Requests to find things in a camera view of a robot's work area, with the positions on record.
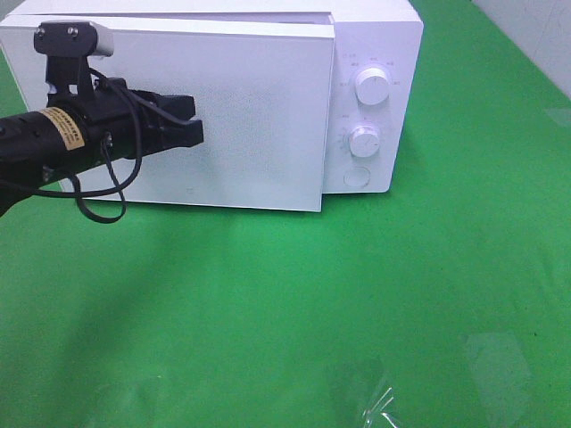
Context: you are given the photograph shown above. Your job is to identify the white microwave oven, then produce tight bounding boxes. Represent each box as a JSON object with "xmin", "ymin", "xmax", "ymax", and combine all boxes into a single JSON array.
[{"xmin": 1, "ymin": 1, "xmax": 423, "ymax": 211}]

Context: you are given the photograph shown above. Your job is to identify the round white door-release button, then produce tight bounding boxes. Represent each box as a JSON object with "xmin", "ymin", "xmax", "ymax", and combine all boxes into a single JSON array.
[{"xmin": 343, "ymin": 167, "xmax": 370, "ymax": 188}]

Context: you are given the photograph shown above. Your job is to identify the green table mat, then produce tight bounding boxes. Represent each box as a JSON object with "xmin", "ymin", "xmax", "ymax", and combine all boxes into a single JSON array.
[{"xmin": 1, "ymin": 1, "xmax": 570, "ymax": 427}]

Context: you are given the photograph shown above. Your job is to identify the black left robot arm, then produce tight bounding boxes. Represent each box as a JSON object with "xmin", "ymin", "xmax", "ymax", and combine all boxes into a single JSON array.
[{"xmin": 1, "ymin": 76, "xmax": 204, "ymax": 223}]

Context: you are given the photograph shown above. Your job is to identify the white dial knob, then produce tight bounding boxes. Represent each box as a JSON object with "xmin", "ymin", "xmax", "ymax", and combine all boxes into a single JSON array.
[
  {"xmin": 348, "ymin": 125, "xmax": 381, "ymax": 158},
  {"xmin": 354, "ymin": 65, "xmax": 391, "ymax": 106}
]

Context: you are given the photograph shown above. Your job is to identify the white microwave door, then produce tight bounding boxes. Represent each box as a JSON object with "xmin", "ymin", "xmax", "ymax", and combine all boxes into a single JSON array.
[{"xmin": 1, "ymin": 14, "xmax": 334, "ymax": 212}]

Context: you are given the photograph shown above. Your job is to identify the clear tape patch far right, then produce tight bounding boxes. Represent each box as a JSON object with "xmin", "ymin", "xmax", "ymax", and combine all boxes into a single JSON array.
[{"xmin": 545, "ymin": 108, "xmax": 571, "ymax": 128}]

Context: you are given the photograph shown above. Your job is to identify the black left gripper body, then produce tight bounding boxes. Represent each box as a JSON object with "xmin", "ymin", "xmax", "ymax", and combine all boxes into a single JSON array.
[{"xmin": 42, "ymin": 78, "xmax": 148, "ymax": 164}]

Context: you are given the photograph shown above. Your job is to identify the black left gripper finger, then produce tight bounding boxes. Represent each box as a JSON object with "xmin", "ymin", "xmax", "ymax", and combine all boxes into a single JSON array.
[
  {"xmin": 143, "ymin": 119, "xmax": 204, "ymax": 154},
  {"xmin": 131, "ymin": 90, "xmax": 195, "ymax": 123}
]

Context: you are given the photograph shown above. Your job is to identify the clear tape patch front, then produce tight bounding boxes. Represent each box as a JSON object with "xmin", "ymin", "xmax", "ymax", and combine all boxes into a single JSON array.
[{"xmin": 356, "ymin": 356, "xmax": 407, "ymax": 428}]

